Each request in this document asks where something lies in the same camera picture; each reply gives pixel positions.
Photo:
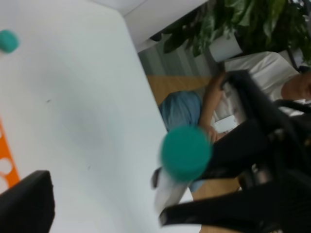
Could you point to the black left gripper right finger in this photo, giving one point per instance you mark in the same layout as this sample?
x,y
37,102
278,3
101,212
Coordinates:
x,y
262,209

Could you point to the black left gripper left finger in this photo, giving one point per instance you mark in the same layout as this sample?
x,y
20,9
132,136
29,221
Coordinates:
x,y
28,206

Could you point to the green-capped test tube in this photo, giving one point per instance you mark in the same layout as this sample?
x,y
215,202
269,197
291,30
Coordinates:
x,y
185,153

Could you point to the orange test tube rack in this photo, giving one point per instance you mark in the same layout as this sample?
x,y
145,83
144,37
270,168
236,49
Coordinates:
x,y
8,170

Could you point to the seated person in white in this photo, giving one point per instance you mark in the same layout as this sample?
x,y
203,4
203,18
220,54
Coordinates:
x,y
256,120

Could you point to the white plant pot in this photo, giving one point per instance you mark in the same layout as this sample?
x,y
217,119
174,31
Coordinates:
x,y
224,48

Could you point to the green potted plant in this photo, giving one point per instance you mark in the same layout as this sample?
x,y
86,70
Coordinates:
x,y
257,25

